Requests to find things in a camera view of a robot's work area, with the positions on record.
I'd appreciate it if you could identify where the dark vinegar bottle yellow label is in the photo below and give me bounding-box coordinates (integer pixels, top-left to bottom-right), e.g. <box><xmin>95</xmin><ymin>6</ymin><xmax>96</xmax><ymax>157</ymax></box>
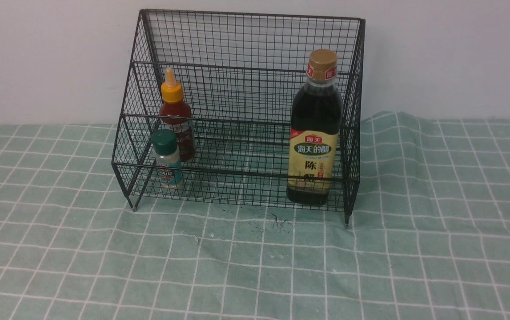
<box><xmin>287</xmin><ymin>49</ymin><xmax>342</xmax><ymax>206</ymax></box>

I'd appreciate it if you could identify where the small spice jar green cap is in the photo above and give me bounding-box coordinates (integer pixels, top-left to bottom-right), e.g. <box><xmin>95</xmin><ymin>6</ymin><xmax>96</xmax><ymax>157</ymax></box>
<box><xmin>151</xmin><ymin>129</ymin><xmax>184</xmax><ymax>190</ymax></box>

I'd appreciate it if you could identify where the red sauce bottle orange cap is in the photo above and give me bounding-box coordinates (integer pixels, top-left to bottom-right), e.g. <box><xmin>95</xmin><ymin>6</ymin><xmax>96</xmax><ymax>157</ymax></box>
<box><xmin>159</xmin><ymin>68</ymin><xmax>195</xmax><ymax>162</ymax></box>

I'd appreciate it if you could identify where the green white checkered tablecloth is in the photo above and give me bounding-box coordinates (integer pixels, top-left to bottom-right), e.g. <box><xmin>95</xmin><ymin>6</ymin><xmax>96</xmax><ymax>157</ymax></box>
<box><xmin>0</xmin><ymin>112</ymin><xmax>510</xmax><ymax>320</ymax></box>

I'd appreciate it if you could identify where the black wire mesh shelf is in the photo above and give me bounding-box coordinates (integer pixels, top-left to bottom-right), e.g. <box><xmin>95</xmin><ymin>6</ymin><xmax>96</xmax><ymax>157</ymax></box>
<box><xmin>111</xmin><ymin>9</ymin><xmax>366</xmax><ymax>225</ymax></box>

